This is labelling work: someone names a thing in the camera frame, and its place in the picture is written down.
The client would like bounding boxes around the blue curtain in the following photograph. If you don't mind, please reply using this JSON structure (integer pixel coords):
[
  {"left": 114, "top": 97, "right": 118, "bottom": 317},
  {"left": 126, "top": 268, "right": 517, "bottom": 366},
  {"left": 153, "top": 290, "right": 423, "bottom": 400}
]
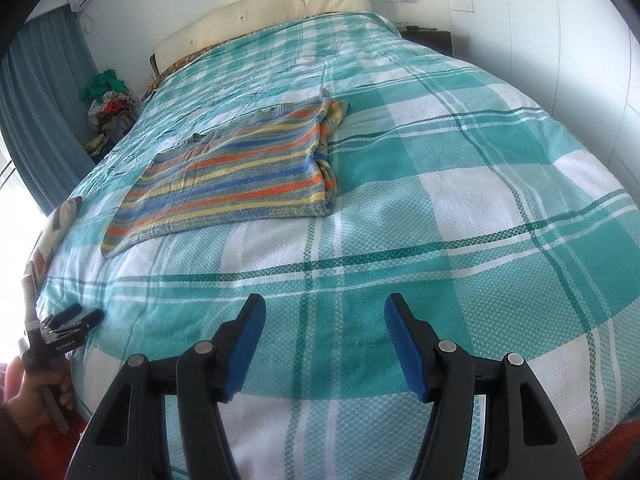
[{"left": 1, "top": 6, "right": 98, "bottom": 214}]

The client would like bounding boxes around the person's left hand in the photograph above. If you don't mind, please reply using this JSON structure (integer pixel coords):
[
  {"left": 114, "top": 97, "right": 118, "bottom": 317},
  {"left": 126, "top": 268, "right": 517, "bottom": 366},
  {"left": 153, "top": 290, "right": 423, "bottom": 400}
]
[{"left": 4, "top": 356, "right": 75, "bottom": 438}]

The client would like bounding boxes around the dark bedside table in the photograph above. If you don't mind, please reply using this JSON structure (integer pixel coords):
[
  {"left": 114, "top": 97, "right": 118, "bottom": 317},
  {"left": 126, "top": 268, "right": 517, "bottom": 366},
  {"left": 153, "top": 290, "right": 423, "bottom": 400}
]
[{"left": 396, "top": 23, "right": 454, "bottom": 58}]

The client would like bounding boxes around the cream padded headboard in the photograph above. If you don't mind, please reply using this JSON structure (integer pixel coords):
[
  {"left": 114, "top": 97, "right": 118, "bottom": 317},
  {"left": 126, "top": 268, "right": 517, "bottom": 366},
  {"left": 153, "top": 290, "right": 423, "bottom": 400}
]
[{"left": 150, "top": 0, "right": 371, "bottom": 76}]

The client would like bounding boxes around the pile of colourful clothes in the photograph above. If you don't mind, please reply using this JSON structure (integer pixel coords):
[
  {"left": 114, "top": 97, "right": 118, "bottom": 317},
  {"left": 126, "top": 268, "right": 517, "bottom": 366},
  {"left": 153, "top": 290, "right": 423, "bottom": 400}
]
[{"left": 78, "top": 70, "right": 138, "bottom": 162}]

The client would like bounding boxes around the red garment of person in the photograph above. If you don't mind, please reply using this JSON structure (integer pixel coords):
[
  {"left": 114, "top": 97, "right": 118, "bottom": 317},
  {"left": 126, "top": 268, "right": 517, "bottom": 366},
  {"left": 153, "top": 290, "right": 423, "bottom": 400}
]
[{"left": 1, "top": 405, "right": 86, "bottom": 479}]

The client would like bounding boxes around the striped knit sweater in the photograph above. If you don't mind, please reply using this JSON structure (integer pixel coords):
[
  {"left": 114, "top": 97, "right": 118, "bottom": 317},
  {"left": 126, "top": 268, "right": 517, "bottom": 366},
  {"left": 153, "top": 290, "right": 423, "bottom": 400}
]
[{"left": 101, "top": 93, "right": 349, "bottom": 258}]

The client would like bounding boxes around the teal white plaid bedspread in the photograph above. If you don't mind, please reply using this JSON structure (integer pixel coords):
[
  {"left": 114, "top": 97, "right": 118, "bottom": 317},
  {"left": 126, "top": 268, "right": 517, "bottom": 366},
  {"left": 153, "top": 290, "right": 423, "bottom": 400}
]
[{"left": 40, "top": 13, "right": 639, "bottom": 479}]

